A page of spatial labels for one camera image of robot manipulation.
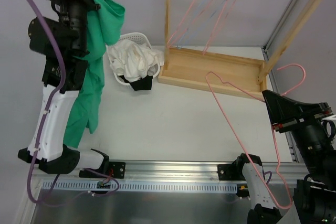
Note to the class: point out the black tank top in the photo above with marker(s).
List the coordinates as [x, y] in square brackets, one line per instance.
[143, 84]

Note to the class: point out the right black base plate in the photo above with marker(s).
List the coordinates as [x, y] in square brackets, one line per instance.
[230, 172]

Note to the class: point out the cream tank top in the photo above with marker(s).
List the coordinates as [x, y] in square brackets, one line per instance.
[134, 61]

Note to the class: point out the aluminium mounting rail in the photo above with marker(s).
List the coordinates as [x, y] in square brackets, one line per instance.
[189, 172]

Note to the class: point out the pink wire hanger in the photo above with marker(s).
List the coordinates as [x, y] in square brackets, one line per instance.
[190, 25]

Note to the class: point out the green tank top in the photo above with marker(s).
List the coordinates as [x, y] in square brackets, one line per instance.
[104, 29]

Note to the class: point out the white slotted cable duct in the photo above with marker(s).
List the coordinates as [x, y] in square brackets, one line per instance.
[162, 187]

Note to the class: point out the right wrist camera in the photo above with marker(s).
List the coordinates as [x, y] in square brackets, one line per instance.
[330, 118]

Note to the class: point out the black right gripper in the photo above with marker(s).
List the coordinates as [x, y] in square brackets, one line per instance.
[300, 118]

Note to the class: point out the blue wire hanger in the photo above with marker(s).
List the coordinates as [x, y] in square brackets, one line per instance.
[213, 13]

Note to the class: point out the pink hanger with green top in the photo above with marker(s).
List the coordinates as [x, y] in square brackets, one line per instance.
[254, 135]

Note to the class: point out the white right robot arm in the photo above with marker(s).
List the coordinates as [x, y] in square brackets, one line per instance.
[312, 129]

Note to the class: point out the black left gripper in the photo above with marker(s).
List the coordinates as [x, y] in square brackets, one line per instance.
[77, 1]

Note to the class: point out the white perforated plastic basket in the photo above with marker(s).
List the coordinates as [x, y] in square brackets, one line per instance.
[140, 39]

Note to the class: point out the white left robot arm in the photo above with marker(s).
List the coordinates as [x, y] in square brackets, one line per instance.
[73, 82]

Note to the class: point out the pink hanger with cream top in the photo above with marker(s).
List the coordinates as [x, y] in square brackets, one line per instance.
[227, 7]

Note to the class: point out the wooden clothes rack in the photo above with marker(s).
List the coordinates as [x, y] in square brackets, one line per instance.
[221, 73]

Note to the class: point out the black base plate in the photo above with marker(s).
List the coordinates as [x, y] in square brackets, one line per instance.
[112, 169]
[230, 172]

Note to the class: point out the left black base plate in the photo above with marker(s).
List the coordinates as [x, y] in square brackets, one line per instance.
[112, 169]

